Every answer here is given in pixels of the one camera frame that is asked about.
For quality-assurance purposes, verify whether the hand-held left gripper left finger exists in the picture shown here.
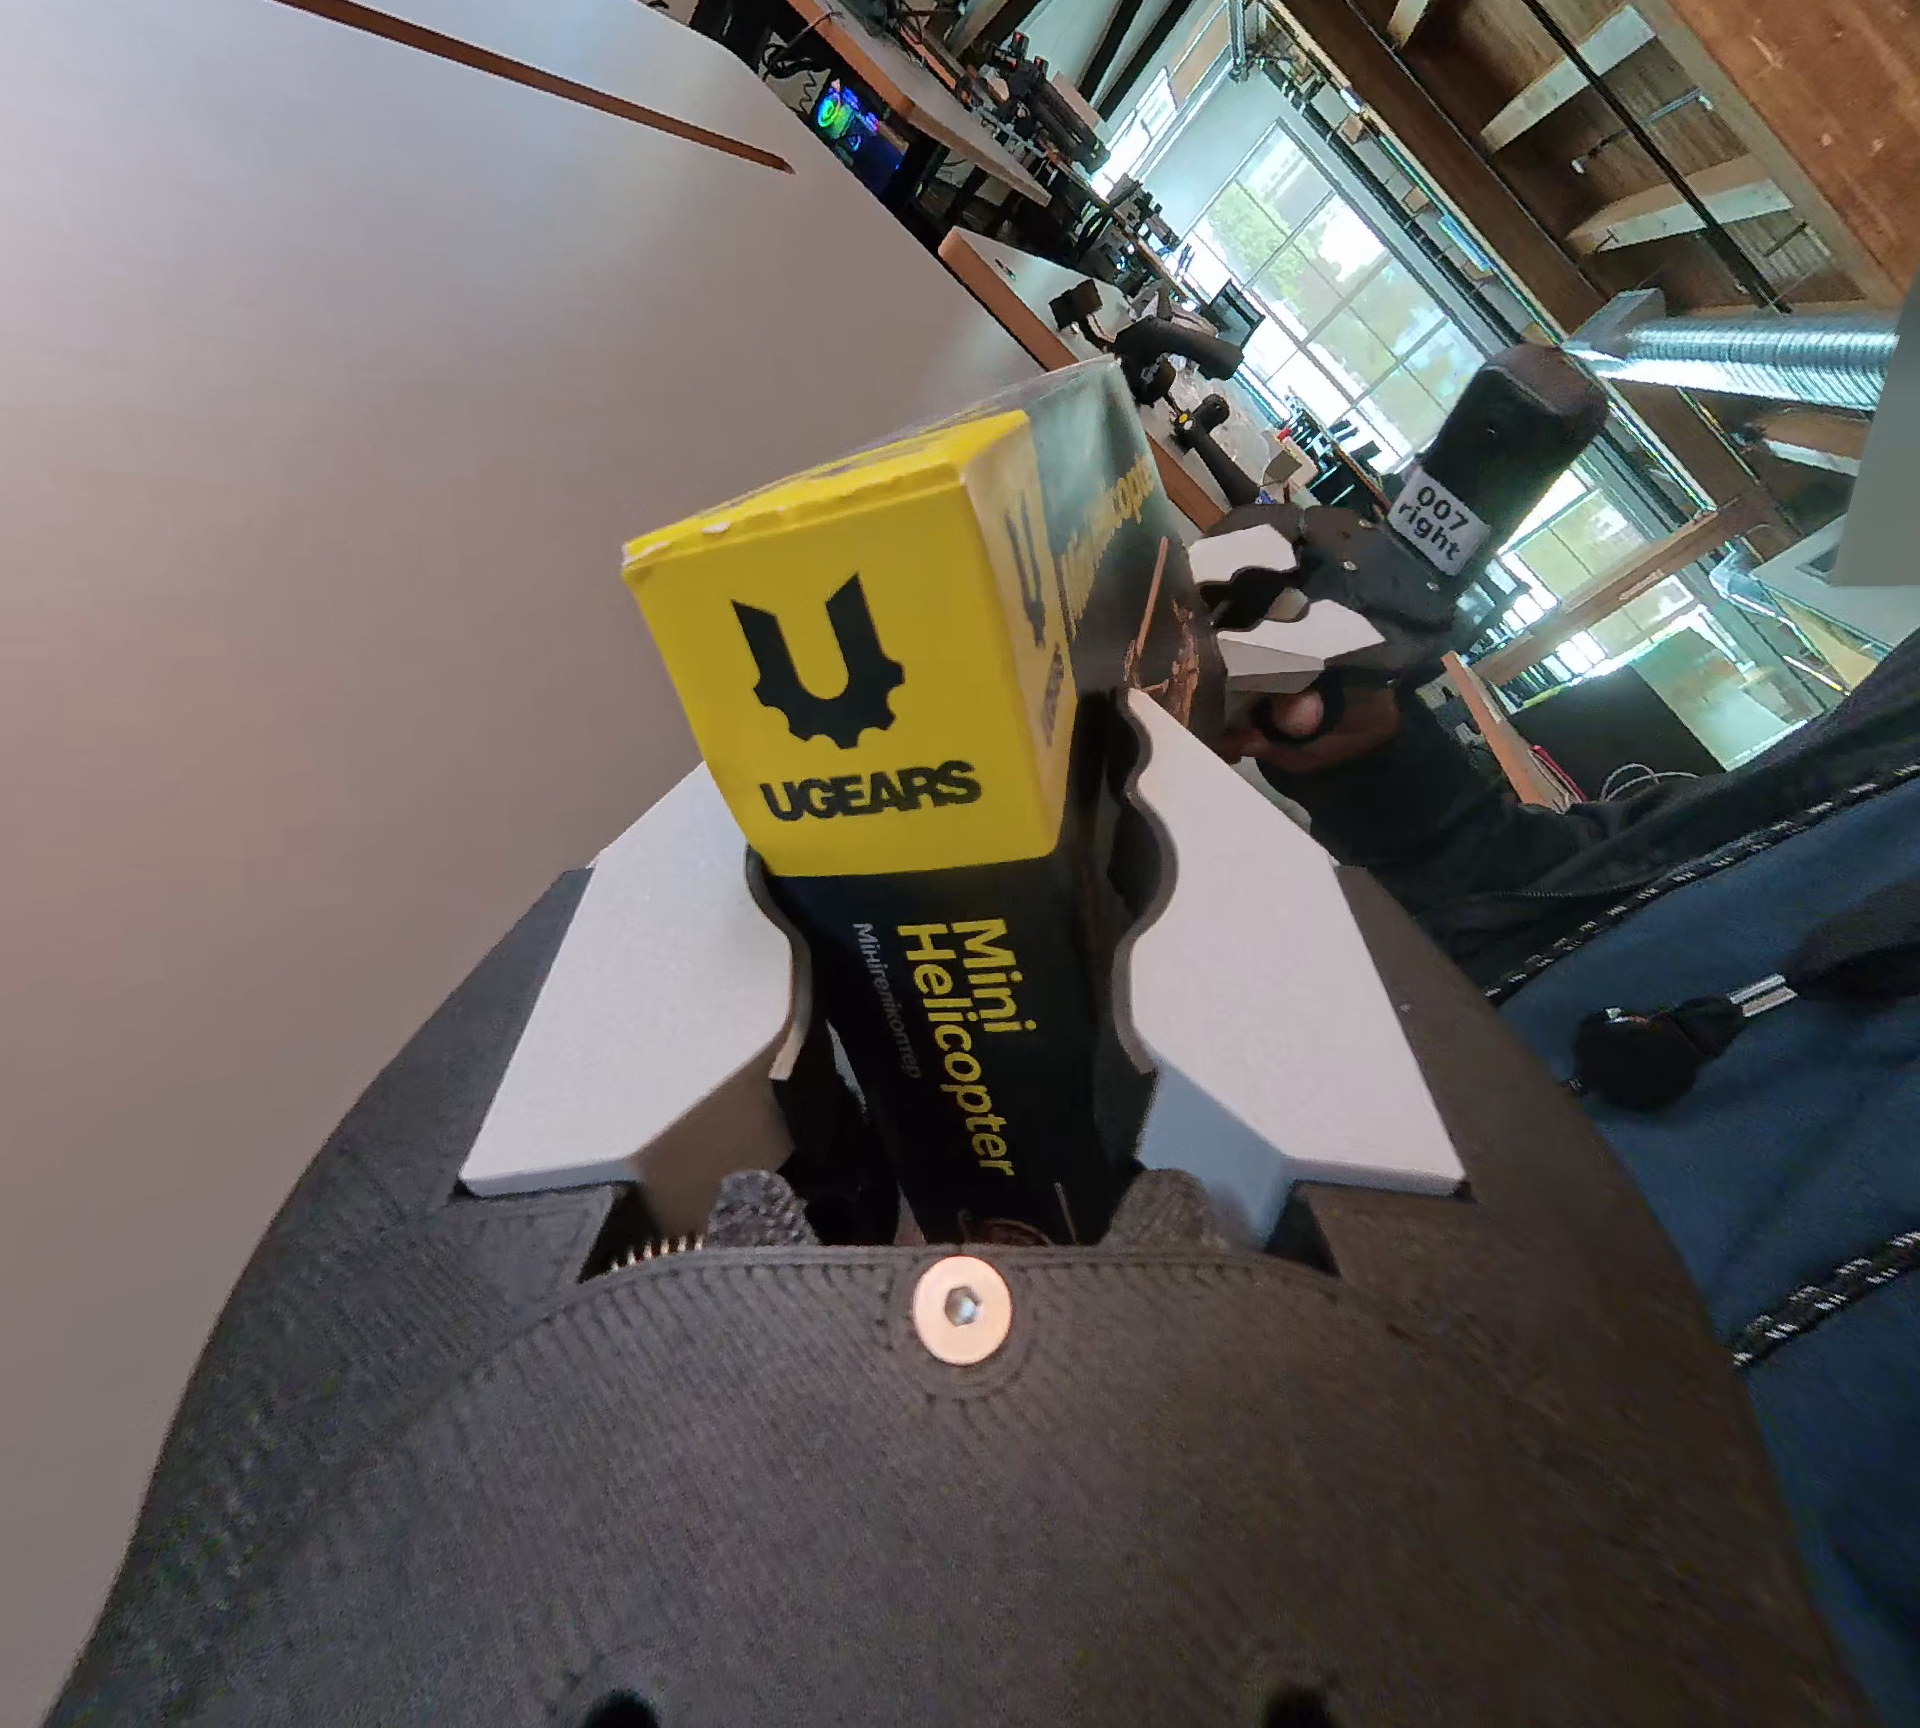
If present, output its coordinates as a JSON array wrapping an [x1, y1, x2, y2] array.
[[455, 763, 823, 1205]]

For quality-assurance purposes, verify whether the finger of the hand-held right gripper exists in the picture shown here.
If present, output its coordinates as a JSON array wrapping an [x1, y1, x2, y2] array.
[[1187, 524, 1303, 631], [1222, 601, 1392, 697]]

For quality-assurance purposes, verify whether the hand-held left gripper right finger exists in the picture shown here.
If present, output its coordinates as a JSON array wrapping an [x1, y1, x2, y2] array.
[[1094, 690, 1470, 1242]]

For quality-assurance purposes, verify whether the black yellow model kit box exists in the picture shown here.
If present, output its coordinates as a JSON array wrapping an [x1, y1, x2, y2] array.
[[621, 353, 1231, 1250]]

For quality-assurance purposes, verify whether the person's right forearm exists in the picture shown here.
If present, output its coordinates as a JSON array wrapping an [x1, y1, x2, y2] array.
[[1274, 662, 1920, 996]]

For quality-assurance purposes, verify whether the white desk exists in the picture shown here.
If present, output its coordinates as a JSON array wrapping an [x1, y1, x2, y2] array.
[[0, 0, 1119, 1728]]

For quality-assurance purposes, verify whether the person's right hand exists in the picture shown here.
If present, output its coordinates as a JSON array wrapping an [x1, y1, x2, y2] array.
[[1218, 690, 1374, 777]]

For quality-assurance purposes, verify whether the black device on stand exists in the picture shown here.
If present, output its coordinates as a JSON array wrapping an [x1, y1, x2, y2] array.
[[1115, 314, 1247, 414]]

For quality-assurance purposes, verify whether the large paned window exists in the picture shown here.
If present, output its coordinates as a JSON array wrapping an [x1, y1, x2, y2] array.
[[1140, 122, 1651, 515]]

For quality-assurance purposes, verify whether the black monitor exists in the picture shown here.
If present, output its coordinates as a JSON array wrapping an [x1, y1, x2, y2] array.
[[1506, 662, 1727, 808]]

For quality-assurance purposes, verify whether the wooden top side table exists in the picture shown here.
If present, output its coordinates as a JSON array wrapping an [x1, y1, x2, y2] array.
[[935, 228, 1229, 533]]

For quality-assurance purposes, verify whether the computer with coloured lights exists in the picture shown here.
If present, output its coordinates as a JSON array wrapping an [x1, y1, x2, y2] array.
[[813, 82, 906, 179]]

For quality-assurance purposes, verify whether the workbench with equipment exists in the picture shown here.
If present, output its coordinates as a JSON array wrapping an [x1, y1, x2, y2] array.
[[600, 0, 1051, 208]]

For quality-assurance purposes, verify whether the silver ventilation duct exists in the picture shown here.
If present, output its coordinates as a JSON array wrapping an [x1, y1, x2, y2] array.
[[1559, 309, 1904, 414]]

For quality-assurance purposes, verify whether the black cord toggle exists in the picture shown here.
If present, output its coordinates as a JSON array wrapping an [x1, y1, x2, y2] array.
[[1573, 970, 1801, 1116]]

